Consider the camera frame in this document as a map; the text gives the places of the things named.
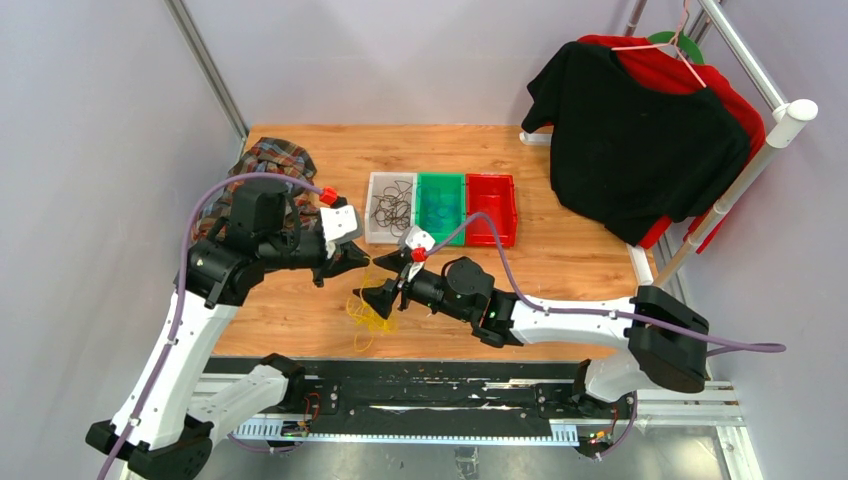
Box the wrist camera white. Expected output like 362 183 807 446
319 205 364 259
399 225 435 282

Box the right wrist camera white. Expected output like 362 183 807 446
399 225 435 282

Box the red plastic bin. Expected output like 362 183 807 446
465 173 518 248

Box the red t-shirt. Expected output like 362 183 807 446
576 34 765 254

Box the plaid flannel shirt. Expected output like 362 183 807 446
190 137 319 243

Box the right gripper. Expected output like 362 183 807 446
354 251 472 325

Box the blue cable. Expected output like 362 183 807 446
418 185 462 230

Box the white plastic bin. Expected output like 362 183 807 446
364 172 417 244

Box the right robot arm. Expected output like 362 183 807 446
353 251 709 417

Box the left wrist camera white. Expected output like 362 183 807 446
319 205 364 259

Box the green plastic bin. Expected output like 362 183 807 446
414 172 466 243

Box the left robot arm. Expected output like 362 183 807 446
86 173 369 479

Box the pink clothes hanger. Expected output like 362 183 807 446
613 0 707 88

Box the white clothes rack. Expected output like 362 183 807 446
518 0 819 291

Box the black t-shirt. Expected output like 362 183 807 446
521 41 755 246

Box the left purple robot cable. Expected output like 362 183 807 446
95 172 340 480

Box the green clothes hanger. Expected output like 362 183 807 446
647 31 705 65

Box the brown cable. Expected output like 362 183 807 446
374 178 415 230
369 198 413 238

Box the yellow cable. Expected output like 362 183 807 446
346 268 402 354

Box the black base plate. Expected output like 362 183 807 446
241 358 639 439

